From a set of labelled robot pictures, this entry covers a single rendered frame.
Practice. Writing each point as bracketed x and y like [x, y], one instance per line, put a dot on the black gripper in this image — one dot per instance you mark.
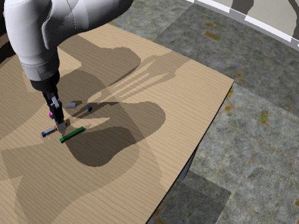
[49, 91]

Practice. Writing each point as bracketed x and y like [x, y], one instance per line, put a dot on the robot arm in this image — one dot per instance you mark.
[36, 27]

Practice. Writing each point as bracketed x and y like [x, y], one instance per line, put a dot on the green rod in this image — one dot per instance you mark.
[72, 134]

